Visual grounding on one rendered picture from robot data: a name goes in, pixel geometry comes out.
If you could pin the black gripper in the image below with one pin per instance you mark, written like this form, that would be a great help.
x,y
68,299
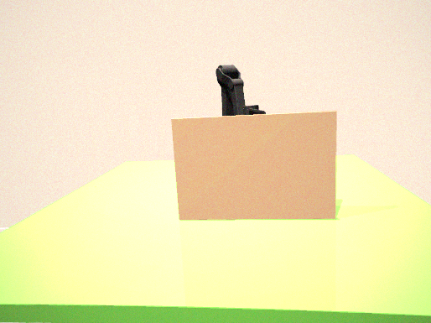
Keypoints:
x,y
255,112

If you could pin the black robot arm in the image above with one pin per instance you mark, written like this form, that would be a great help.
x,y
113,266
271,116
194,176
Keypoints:
x,y
232,94

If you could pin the tan rectangular board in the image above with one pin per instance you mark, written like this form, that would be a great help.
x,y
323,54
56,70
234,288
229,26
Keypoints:
x,y
267,166

